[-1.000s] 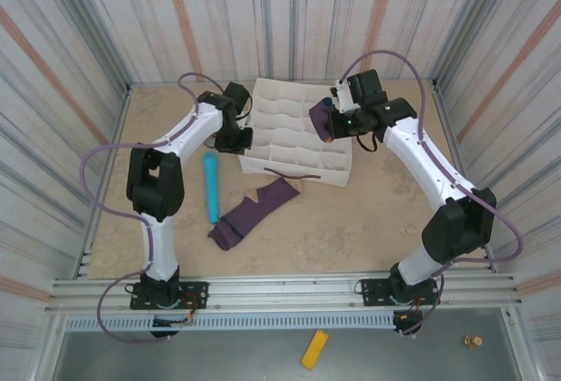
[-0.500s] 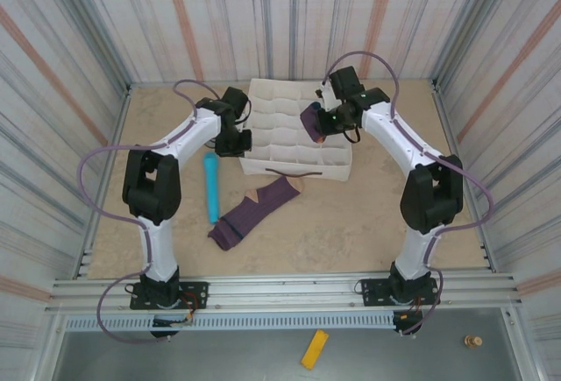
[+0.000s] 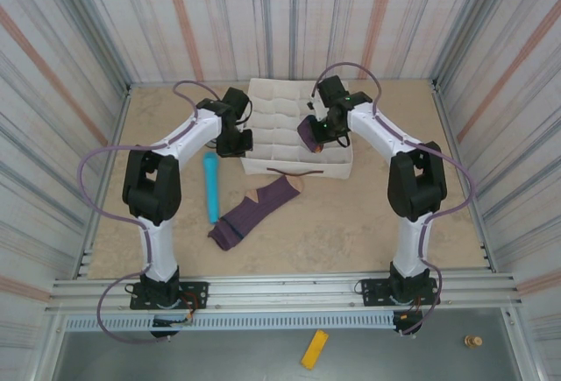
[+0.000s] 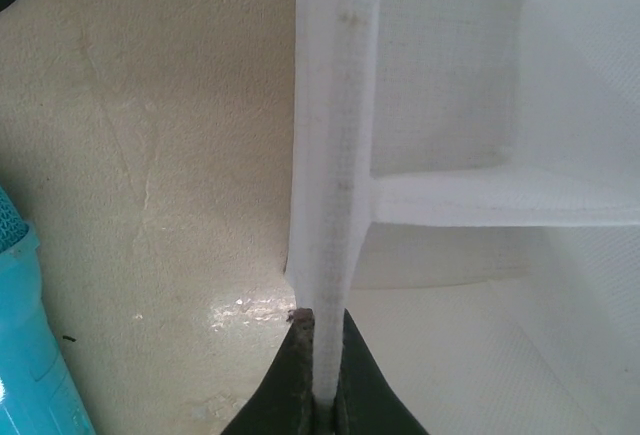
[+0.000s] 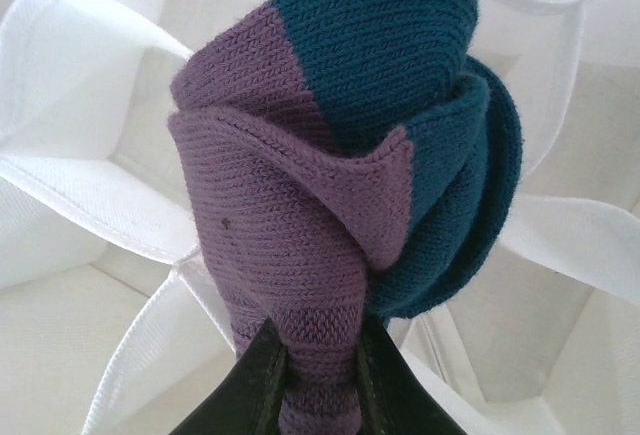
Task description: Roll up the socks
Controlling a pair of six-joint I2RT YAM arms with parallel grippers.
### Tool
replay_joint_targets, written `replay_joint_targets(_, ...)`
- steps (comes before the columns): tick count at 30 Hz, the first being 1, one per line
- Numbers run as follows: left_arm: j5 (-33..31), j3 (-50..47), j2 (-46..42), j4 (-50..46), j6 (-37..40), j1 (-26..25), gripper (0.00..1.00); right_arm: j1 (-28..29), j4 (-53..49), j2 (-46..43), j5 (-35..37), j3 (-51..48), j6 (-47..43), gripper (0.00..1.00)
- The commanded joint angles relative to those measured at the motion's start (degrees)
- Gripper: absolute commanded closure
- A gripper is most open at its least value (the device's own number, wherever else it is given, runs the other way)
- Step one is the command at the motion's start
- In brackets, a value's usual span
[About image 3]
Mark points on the purple sock beige toe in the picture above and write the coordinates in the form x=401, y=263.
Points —
x=307, y=133
x=254, y=210

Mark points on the white fabric compartment organizer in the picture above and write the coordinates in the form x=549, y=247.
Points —
x=280, y=127

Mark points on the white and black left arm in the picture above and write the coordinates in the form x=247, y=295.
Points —
x=197, y=138

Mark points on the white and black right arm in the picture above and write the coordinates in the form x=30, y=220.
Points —
x=405, y=245

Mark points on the teal plastic cylinder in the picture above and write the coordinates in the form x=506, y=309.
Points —
x=211, y=184

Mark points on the yellow flat plastic piece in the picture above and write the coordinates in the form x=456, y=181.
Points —
x=314, y=349

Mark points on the small wooden piece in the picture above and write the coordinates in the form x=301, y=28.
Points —
x=472, y=341

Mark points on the aluminium side rail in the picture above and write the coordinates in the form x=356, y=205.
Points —
x=451, y=136
x=106, y=179

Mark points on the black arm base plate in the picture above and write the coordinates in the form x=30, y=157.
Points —
x=370, y=293
x=197, y=293

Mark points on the aluminium mounting rail frame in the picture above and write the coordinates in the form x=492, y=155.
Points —
x=285, y=293

